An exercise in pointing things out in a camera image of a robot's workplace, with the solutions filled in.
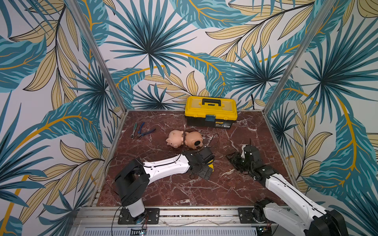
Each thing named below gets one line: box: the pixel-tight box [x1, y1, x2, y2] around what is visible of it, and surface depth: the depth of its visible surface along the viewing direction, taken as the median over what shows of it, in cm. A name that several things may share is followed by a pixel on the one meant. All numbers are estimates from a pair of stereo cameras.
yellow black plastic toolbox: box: [184, 95, 238, 129], surface depth 102 cm
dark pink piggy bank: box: [184, 131, 204, 150], surface depth 96 cm
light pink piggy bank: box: [165, 129, 184, 148], surface depth 95 cm
